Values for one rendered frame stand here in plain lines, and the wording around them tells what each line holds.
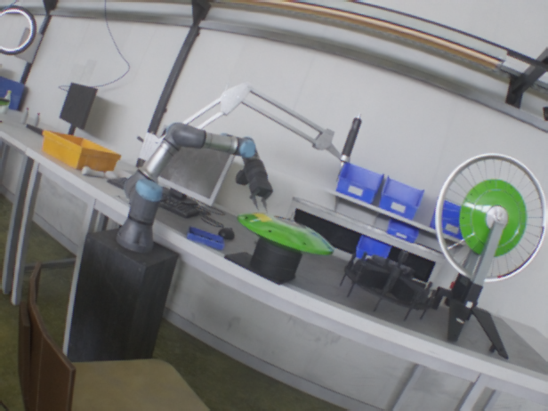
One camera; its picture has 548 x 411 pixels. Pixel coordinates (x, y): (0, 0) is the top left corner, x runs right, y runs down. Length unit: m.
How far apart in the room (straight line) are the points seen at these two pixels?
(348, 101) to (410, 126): 0.38
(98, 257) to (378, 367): 1.66
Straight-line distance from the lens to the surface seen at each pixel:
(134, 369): 0.99
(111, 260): 1.10
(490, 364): 1.17
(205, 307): 2.35
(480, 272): 1.39
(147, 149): 1.37
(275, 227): 1.01
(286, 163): 2.07
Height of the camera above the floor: 1.23
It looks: 3 degrees down
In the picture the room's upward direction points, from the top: 20 degrees clockwise
